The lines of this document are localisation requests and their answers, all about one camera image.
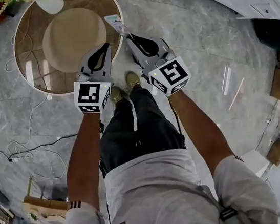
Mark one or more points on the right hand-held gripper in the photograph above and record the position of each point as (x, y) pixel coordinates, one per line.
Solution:
(169, 76)

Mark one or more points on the person's right tan shoe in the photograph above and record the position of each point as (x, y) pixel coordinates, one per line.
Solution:
(132, 79)

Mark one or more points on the person's left tan shoe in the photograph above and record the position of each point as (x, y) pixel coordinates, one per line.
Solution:
(117, 95)

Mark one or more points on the white vase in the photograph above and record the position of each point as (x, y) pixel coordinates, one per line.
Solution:
(49, 2)

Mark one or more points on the person's right forearm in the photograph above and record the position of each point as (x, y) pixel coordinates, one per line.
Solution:
(202, 131)

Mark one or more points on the small cardboard box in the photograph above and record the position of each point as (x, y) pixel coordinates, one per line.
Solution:
(278, 152)

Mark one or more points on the round beige stool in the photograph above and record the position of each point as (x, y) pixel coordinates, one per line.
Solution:
(72, 38)

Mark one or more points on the person's dark trousers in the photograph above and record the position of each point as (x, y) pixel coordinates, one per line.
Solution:
(132, 130)

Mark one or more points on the person's white shirt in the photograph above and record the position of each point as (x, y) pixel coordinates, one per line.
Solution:
(157, 197)

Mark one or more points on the white power strip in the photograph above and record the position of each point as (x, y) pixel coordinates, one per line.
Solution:
(13, 160)

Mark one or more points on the light wooden furniture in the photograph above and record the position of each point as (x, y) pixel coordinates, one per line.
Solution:
(43, 204)

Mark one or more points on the yellow green plant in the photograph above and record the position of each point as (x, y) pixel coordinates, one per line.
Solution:
(9, 3)

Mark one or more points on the dark trash bin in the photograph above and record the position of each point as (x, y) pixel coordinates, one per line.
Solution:
(271, 36)

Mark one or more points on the light plastic trash wrapper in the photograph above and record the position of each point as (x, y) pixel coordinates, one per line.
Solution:
(116, 24)

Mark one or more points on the person's left forearm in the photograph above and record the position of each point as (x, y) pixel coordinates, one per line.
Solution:
(82, 153)

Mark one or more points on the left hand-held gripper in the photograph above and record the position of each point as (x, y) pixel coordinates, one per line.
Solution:
(89, 94)

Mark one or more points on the round glass wooden table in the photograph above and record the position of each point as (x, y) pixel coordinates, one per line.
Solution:
(33, 51)

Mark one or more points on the person's tan shoe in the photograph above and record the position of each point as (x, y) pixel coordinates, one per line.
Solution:
(117, 95)
(132, 79)

